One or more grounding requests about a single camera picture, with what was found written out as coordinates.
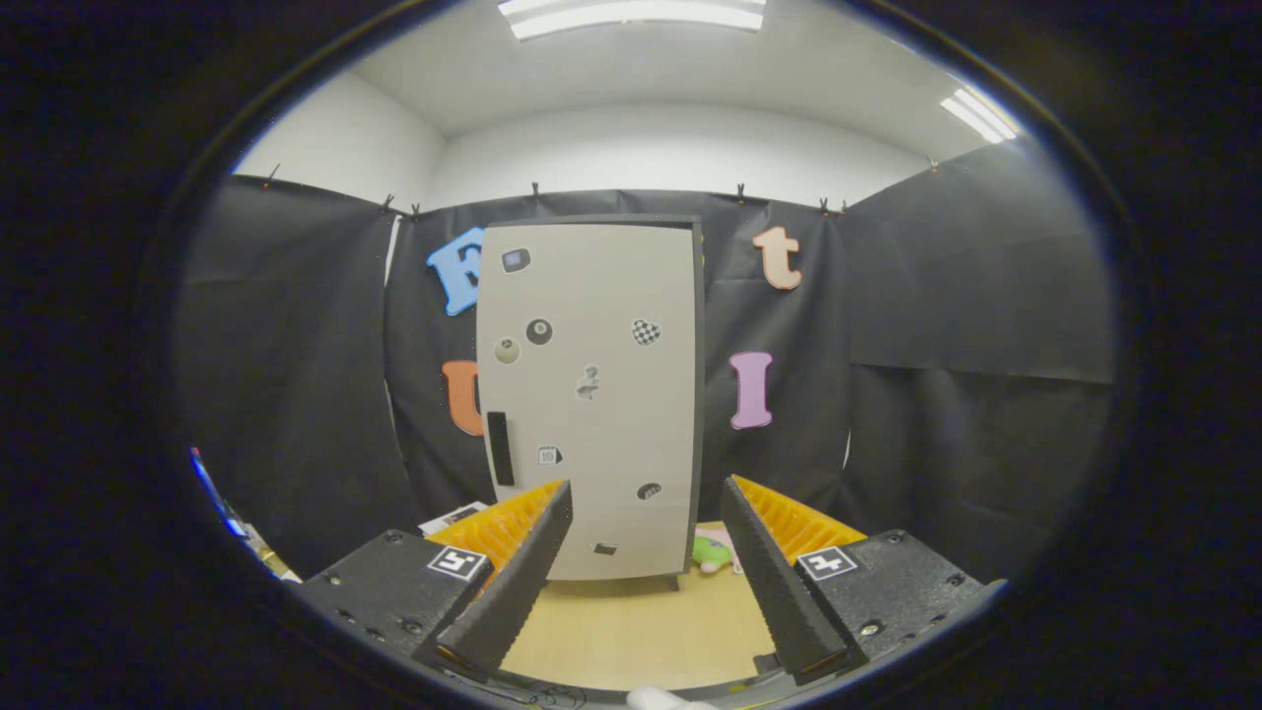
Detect light grey shoe cabinet door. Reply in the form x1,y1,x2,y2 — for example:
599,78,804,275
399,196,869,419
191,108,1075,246
476,224,697,582

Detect long ceiling light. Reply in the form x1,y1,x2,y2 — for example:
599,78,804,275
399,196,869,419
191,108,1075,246
498,0,768,41

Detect black backdrop cloth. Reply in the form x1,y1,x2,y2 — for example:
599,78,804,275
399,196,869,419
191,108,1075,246
177,138,1115,583

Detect stack of books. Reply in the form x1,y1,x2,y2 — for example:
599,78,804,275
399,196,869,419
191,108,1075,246
418,501,490,538

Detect grey shoe cabinet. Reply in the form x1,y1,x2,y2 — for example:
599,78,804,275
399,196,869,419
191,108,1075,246
476,214,707,591

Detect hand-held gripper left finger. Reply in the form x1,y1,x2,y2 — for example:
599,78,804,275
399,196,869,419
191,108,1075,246
296,479,574,683

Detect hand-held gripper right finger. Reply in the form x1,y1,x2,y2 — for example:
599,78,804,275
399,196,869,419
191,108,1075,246
721,475,1009,686

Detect black door handle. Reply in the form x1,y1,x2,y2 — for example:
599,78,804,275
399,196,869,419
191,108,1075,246
486,411,516,487

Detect pink green plush toy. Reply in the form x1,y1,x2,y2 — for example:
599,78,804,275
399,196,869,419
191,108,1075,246
692,526,742,576

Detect pale yellow object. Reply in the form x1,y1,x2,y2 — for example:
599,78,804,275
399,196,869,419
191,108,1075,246
242,523,300,583

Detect blue white object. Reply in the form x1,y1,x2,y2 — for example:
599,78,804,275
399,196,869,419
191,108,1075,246
190,449,247,538

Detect double-strip ceiling light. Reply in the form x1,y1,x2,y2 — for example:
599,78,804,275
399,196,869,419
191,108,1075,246
940,87,1019,145

